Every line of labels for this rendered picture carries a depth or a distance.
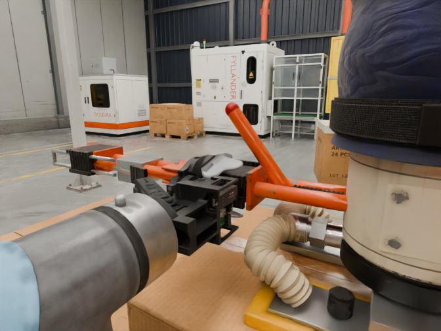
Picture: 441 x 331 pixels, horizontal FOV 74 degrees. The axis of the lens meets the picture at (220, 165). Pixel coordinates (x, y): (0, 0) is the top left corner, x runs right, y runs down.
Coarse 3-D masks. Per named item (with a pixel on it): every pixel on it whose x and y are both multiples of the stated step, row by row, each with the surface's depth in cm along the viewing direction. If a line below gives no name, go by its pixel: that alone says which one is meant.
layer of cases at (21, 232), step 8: (104, 200) 187; (80, 208) 174; (88, 208) 174; (56, 216) 163; (64, 216) 163; (72, 216) 163; (40, 224) 153; (48, 224) 153; (16, 232) 144; (24, 232) 144; (0, 240) 136; (8, 240) 136; (120, 312) 92; (112, 320) 89; (120, 320) 89; (120, 328) 86; (128, 328) 86
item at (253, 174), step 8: (240, 160) 51; (248, 160) 51; (240, 168) 49; (248, 168) 49; (256, 168) 44; (224, 176) 43; (232, 176) 42; (240, 176) 42; (248, 176) 42; (256, 176) 43; (264, 176) 47; (232, 184) 43; (240, 184) 42; (248, 184) 42; (240, 192) 43; (248, 192) 42; (240, 200) 42; (248, 200) 43; (256, 200) 45; (240, 208) 43; (248, 208) 43
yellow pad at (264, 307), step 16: (272, 288) 38; (320, 288) 38; (336, 288) 34; (256, 304) 36; (272, 304) 35; (288, 304) 35; (304, 304) 35; (320, 304) 35; (336, 304) 32; (352, 304) 32; (368, 304) 35; (256, 320) 34; (272, 320) 33; (288, 320) 33; (304, 320) 32; (320, 320) 32; (336, 320) 32; (352, 320) 32; (368, 320) 32
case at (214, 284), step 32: (256, 224) 61; (192, 256) 49; (224, 256) 49; (288, 256) 49; (160, 288) 41; (192, 288) 41; (224, 288) 41; (256, 288) 41; (352, 288) 41; (128, 320) 40; (160, 320) 36; (192, 320) 35; (224, 320) 35
